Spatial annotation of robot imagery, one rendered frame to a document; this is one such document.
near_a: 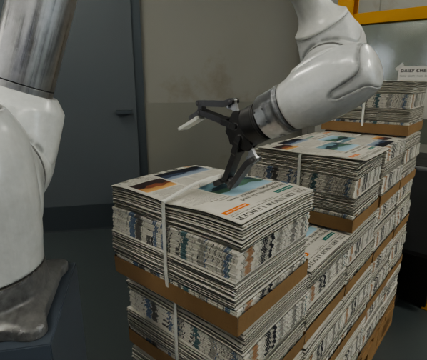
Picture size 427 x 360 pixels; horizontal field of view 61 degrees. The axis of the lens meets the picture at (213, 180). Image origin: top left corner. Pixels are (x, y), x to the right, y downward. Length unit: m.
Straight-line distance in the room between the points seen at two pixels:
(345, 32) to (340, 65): 0.14
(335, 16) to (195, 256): 0.50
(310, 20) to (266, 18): 2.70
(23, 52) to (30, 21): 0.05
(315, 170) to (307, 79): 0.63
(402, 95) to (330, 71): 1.12
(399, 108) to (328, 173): 0.62
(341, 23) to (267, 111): 0.20
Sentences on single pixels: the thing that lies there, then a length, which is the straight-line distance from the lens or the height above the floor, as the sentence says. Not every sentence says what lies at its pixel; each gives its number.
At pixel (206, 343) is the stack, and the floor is 0.75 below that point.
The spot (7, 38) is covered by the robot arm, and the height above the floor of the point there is 1.36.
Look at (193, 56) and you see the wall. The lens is 3.22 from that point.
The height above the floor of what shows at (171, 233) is 0.99.
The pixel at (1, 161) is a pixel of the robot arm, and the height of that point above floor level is 1.21.
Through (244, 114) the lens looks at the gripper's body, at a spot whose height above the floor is 1.23.
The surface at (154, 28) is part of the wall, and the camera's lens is 3.21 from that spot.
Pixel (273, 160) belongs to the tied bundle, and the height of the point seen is 1.03.
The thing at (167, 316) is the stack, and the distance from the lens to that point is 0.92.
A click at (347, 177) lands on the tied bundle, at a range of 1.15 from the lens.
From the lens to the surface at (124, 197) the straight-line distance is 0.84.
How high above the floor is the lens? 1.30
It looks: 16 degrees down
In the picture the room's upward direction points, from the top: straight up
